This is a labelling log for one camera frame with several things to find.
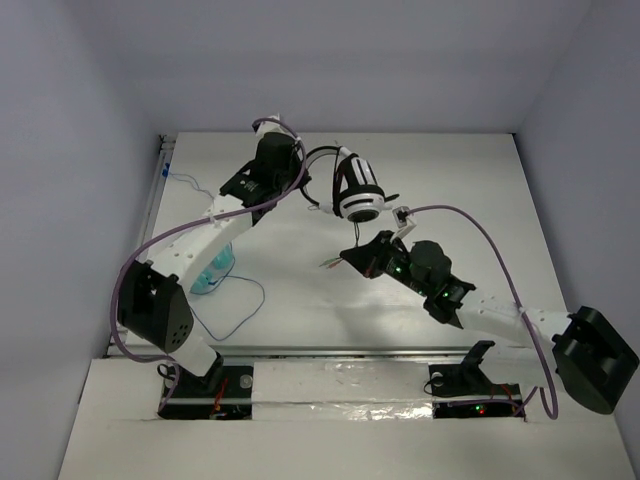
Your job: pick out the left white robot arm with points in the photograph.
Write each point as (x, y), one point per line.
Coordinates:
(150, 297)

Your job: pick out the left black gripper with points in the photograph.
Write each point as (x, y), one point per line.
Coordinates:
(282, 148)

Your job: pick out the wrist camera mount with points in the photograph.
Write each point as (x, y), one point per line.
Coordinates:
(404, 222)
(269, 124)

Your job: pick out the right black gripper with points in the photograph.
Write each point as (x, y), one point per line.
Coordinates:
(369, 258)

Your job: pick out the black white headphones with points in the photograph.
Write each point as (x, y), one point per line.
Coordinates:
(355, 192)

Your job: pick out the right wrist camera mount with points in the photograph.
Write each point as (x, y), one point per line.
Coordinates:
(404, 222)

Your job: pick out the aluminium rail frame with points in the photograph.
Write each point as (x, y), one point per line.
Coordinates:
(471, 196)

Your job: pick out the teal cat-ear headphones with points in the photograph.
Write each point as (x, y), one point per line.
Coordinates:
(218, 269)

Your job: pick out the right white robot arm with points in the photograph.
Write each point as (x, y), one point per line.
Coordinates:
(579, 353)

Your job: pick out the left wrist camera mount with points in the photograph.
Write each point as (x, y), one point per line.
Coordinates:
(269, 124)

